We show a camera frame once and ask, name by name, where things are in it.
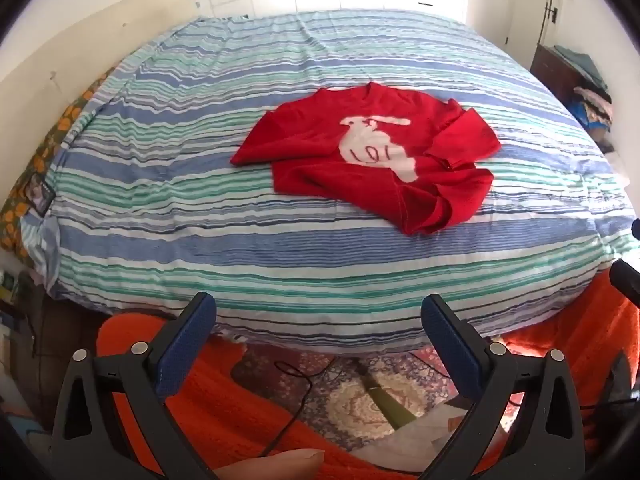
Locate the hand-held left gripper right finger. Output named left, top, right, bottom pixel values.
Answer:
left=415, top=294, right=587, bottom=480

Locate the blue green striped duvet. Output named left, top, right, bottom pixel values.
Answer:
left=20, top=8, right=640, bottom=356

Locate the beige headboard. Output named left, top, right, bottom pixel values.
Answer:
left=0, top=0, right=201, bottom=196

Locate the small dark photo card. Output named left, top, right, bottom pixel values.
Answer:
left=27, top=172, right=56, bottom=213

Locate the dark wooden dresser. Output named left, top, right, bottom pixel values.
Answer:
left=530, top=44, right=601, bottom=111

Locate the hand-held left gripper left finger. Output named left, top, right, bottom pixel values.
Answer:
left=50, top=291, right=221, bottom=480

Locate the green stick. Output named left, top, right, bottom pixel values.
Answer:
left=357, top=360, right=416, bottom=431

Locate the orange fluffy rug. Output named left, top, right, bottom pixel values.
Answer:
left=95, top=272, right=640, bottom=480

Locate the person's bare foot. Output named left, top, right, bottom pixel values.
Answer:
left=215, top=447, right=326, bottom=480

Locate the black cable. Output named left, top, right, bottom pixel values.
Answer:
left=262, top=360, right=315, bottom=458

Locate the patterned oriental rug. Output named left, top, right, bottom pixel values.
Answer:
left=232, top=345, right=521, bottom=451

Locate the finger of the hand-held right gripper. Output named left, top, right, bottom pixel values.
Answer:
left=609, top=257, right=640, bottom=307

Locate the red sweater with white print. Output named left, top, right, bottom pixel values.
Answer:
left=230, top=81, right=502, bottom=237

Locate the white cloth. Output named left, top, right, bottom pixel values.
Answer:
left=350, top=405, right=476, bottom=471

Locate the pile of folded clothes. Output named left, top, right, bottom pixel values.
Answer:
left=552, top=44, right=616, bottom=153

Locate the green sheet with orange flowers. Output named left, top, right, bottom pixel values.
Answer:
left=0, top=67, right=118, bottom=261

